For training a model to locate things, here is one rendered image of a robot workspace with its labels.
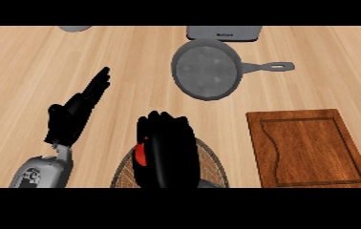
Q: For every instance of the grey frying pan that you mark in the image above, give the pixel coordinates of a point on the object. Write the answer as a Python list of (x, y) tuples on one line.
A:
[(206, 69)]

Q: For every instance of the grey appliance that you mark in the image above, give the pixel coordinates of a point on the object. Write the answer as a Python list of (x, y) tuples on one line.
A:
[(225, 33)]

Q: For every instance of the brown wooden cabinet door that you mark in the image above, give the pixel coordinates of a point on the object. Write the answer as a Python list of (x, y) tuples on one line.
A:
[(305, 147)]

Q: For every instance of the grey round object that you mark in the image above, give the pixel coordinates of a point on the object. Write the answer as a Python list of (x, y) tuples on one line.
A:
[(74, 28)]

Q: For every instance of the red tomato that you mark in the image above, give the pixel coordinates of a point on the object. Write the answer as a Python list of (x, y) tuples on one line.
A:
[(141, 155)]

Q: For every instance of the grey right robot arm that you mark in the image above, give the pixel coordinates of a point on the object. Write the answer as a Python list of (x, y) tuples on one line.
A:
[(206, 184)]

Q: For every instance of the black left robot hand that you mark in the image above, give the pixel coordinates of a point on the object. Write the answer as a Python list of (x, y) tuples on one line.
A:
[(70, 118)]

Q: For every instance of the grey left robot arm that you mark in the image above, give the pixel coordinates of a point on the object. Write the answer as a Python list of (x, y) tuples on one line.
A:
[(45, 170)]

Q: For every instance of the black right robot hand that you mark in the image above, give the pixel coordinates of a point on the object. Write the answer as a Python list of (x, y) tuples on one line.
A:
[(169, 153)]

